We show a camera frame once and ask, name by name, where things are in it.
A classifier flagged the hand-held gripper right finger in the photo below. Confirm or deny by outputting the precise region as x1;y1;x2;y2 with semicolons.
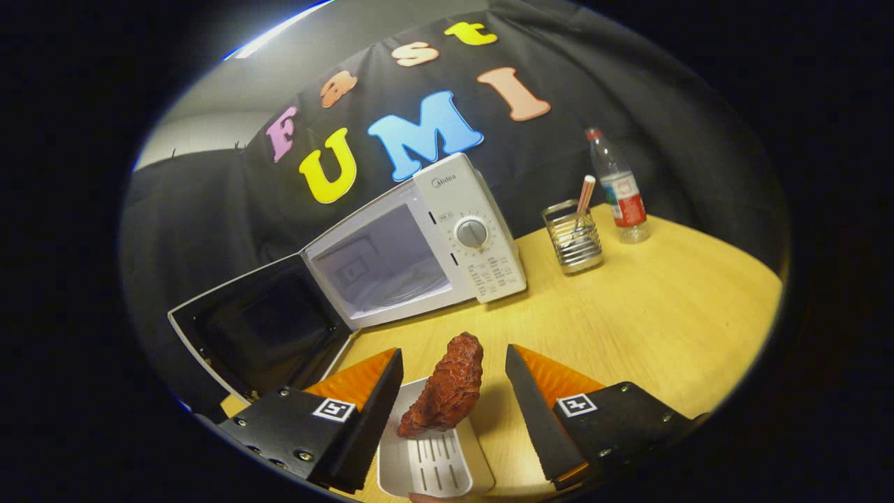
505;344;706;490

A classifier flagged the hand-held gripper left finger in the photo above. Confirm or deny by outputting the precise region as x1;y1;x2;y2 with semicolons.
199;347;404;493

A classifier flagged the brown meat piece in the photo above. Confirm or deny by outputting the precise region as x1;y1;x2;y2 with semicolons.
397;332;485;439

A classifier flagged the white toaster oven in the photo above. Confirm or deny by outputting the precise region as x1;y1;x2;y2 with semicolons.
168;152;528;406

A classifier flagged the white slotted tray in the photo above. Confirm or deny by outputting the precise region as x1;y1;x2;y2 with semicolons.
377;377;495;498

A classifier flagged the red white striped straw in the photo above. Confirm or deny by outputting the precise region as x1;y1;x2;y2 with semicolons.
573;175;597;235

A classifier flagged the clear plastic water bottle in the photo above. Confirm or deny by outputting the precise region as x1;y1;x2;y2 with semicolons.
585;128;651;245

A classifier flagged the metal wire utensil holder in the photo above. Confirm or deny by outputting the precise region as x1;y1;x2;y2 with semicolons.
542;199;604;275

